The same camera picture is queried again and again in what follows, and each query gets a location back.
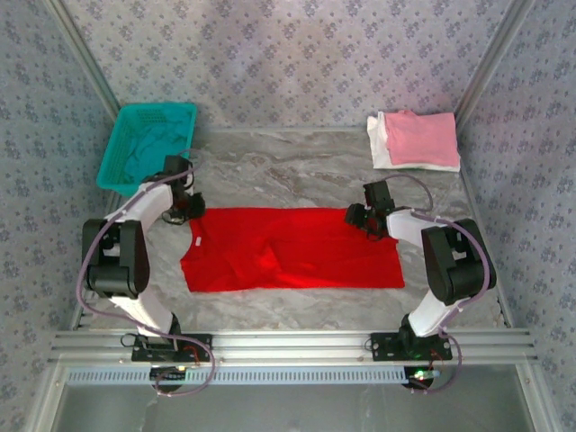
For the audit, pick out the red t-shirt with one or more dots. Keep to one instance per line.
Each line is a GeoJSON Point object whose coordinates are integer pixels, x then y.
{"type": "Point", "coordinates": [315, 261]}

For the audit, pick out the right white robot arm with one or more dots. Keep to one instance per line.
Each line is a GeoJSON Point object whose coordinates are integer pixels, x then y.
{"type": "Point", "coordinates": [405, 225]}

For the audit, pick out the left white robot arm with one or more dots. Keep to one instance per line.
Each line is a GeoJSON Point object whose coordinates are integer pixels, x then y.
{"type": "Point", "coordinates": [148, 202]}

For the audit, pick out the teal t-shirt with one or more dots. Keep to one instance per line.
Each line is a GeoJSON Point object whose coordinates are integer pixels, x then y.
{"type": "Point", "coordinates": [153, 153]}

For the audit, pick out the white folded t-shirt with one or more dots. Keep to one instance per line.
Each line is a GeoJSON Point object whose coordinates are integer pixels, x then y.
{"type": "Point", "coordinates": [377, 144]}

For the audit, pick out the teal plastic basket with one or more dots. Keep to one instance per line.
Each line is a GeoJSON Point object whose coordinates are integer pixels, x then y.
{"type": "Point", "coordinates": [112, 153]}

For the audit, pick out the small black controller board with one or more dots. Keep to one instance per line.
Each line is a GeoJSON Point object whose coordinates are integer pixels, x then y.
{"type": "Point", "coordinates": [419, 375]}
{"type": "Point", "coordinates": [168, 372]}

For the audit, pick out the grey metal lower panel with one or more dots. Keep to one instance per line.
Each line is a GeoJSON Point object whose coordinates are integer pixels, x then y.
{"type": "Point", "coordinates": [288, 409]}

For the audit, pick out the aluminium corner post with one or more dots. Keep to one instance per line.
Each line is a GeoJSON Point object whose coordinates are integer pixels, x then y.
{"type": "Point", "coordinates": [495, 58]}
{"type": "Point", "coordinates": [85, 56]}

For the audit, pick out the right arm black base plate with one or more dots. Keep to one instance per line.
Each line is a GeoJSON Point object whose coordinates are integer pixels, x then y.
{"type": "Point", "coordinates": [381, 347]}

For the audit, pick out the aluminium side rail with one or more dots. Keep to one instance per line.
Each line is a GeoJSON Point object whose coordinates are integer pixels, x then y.
{"type": "Point", "coordinates": [505, 310]}
{"type": "Point", "coordinates": [81, 316]}

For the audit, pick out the aluminium extrusion mounting rail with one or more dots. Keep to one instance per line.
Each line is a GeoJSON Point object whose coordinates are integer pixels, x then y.
{"type": "Point", "coordinates": [288, 344]}

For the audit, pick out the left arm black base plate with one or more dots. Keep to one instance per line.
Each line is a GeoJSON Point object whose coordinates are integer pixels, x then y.
{"type": "Point", "coordinates": [200, 347]}

